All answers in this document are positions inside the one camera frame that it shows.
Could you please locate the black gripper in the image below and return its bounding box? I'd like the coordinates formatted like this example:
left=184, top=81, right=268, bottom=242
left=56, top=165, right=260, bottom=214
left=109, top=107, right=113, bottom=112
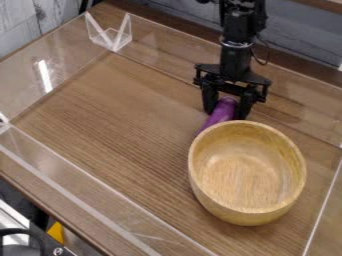
left=193, top=37, right=271, bottom=120

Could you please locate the purple toy eggplant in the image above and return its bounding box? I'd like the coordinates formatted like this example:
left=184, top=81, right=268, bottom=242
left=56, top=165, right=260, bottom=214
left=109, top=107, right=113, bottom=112
left=197, top=97, right=236, bottom=133

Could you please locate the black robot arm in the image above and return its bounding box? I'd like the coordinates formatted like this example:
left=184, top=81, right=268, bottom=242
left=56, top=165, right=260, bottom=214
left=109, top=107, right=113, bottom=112
left=193, top=0, right=271, bottom=120

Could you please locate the light wooden bowl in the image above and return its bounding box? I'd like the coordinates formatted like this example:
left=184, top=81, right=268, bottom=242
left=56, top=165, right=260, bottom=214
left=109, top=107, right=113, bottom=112
left=187, top=120, right=307, bottom=226

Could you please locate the yellow black device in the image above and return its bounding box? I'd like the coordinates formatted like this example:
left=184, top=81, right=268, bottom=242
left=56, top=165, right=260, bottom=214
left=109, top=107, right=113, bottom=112
left=46, top=221, right=77, bottom=256

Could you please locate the clear acrylic corner bracket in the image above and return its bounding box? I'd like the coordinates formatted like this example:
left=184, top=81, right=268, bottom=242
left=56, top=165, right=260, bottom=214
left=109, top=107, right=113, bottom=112
left=84, top=13, right=132, bottom=52

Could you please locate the clear acrylic tray wall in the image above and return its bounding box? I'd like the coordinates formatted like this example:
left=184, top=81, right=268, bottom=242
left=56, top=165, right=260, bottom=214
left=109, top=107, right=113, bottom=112
left=0, top=119, right=215, bottom=256

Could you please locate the black cable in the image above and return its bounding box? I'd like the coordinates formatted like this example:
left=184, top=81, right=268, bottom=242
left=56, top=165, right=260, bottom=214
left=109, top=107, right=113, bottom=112
left=0, top=227, right=45, bottom=256

